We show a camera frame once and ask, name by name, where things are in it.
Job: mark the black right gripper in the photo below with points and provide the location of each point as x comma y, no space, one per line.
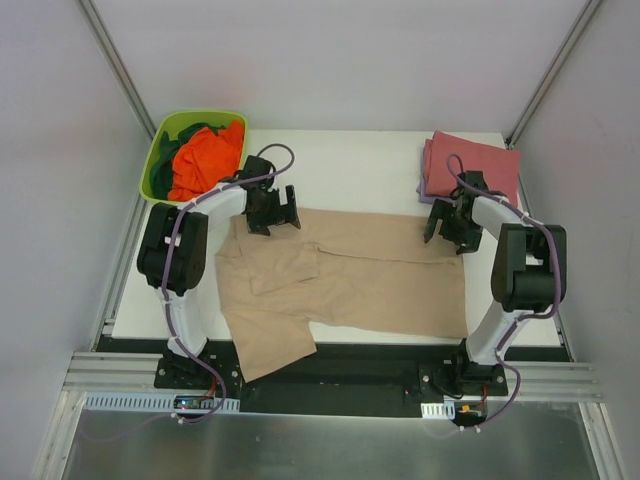
451,228

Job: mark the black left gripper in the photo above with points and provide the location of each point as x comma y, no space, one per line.
273,214

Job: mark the beige t shirt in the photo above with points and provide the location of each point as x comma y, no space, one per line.
361,270

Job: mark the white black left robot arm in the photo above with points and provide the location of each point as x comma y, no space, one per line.
173,252

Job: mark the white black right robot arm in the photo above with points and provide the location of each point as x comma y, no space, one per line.
527,280

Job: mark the folded purple t shirt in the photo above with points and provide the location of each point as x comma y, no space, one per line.
421,190

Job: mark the folded red t shirt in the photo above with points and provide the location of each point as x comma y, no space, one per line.
500,167

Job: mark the orange t shirt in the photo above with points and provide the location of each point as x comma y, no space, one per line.
206,158

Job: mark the green plastic basket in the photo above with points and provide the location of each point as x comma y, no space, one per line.
172,125

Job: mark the dark green t shirt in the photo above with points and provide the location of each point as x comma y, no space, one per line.
161,173

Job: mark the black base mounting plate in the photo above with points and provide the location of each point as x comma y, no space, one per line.
365,380

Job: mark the right white cable duct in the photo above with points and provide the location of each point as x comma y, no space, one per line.
438,411

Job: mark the white cable duct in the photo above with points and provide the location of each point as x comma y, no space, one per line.
438,411
159,403

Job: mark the aluminium front frame rail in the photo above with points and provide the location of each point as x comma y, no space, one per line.
127,372

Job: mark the left white cable duct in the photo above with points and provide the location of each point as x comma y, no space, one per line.
159,403

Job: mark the right aluminium corner post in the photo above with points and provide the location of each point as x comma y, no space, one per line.
582,22

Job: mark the aluminium corner post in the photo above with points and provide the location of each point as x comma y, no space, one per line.
582,22
105,42

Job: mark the left aluminium corner post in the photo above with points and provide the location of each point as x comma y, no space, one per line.
105,42

